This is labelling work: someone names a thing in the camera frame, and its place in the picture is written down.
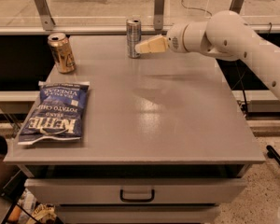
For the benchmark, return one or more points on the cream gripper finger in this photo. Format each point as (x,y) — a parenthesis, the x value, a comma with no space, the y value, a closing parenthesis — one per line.
(155,44)

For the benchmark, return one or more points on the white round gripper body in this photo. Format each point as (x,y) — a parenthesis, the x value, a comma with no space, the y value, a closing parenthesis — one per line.
(175,39)

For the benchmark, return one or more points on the silver blue redbull can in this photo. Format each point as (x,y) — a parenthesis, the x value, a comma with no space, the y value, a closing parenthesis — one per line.
(133,33)

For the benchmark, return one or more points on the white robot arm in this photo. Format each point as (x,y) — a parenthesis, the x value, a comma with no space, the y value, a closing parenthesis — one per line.
(227,36)

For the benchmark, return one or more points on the gold soda can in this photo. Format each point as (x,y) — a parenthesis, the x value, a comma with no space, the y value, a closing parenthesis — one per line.
(62,53)

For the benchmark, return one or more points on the blue kettle chips bag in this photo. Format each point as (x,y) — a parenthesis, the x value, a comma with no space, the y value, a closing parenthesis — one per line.
(58,116)

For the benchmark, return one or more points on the black floor stand leg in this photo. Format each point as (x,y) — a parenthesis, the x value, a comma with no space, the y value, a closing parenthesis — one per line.
(273,154)

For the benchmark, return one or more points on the grey lower drawer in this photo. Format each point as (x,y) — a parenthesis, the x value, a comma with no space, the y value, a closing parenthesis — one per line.
(137,214)

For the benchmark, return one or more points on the grey drawer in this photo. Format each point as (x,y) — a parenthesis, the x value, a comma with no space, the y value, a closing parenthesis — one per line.
(106,190)
(137,214)

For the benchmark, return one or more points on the grey upper drawer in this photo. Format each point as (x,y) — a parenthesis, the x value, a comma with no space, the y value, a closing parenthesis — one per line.
(106,190)

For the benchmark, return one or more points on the snack bag under table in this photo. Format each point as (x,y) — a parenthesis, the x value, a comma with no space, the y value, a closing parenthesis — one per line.
(43,214)

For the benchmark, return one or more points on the middle metal bracket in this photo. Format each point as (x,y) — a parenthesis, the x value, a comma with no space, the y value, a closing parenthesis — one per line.
(158,14)

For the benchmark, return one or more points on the metal bracket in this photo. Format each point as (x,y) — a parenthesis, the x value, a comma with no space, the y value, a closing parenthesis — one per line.
(158,14)
(236,5)
(47,21)

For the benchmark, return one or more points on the right metal bracket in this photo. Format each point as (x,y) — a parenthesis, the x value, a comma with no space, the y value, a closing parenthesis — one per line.
(236,5)

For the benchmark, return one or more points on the left metal bracket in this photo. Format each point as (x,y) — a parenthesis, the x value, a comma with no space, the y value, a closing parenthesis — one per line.
(47,21)

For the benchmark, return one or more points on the black drawer handle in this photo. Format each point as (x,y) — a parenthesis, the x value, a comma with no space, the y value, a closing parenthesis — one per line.
(136,197)

